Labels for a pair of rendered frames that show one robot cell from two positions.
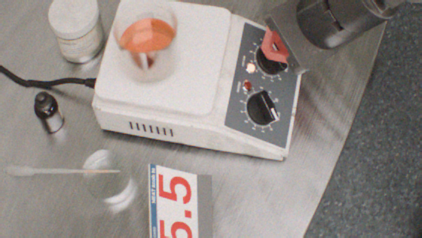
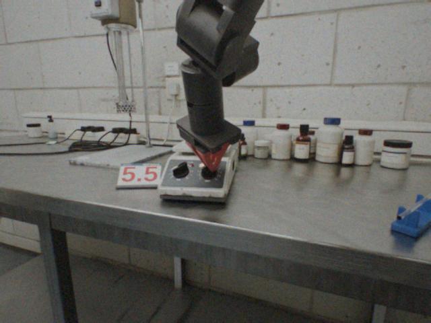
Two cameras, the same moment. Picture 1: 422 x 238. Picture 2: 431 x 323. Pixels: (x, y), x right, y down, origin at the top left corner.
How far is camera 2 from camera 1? 100 cm
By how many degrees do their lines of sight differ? 74
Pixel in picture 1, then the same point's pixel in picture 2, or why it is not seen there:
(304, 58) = (182, 120)
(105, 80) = not seen: hidden behind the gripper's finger
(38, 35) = not seen: hidden behind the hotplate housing
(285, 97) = (189, 182)
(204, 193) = (149, 185)
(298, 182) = (145, 203)
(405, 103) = not seen: outside the picture
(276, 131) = (170, 180)
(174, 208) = (141, 173)
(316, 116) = (185, 206)
